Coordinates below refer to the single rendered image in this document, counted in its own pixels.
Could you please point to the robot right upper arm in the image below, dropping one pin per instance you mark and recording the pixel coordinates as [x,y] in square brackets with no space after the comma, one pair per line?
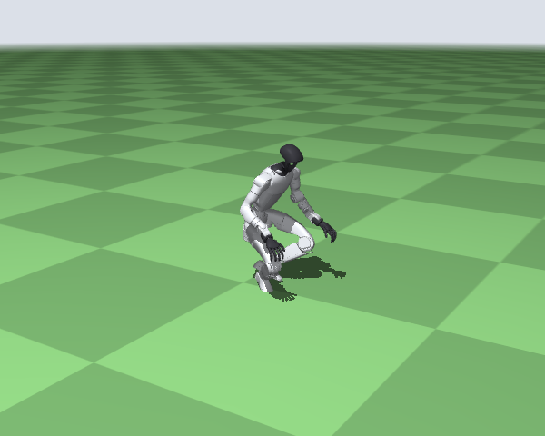
[260,184]

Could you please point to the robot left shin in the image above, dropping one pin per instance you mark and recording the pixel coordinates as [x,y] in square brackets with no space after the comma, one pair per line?
[292,252]

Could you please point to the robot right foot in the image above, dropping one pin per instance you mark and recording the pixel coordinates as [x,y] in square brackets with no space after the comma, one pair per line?
[264,285]

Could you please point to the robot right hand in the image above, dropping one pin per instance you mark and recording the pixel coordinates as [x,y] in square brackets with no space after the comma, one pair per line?
[272,245]

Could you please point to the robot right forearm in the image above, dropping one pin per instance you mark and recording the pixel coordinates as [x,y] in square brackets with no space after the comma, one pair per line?
[253,220]

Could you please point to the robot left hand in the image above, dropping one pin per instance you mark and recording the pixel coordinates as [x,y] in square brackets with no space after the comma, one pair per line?
[326,228]

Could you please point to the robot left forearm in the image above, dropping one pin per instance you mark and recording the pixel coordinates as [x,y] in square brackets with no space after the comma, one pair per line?
[307,210]

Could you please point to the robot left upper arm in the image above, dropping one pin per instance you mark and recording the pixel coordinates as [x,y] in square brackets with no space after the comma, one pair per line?
[296,195]

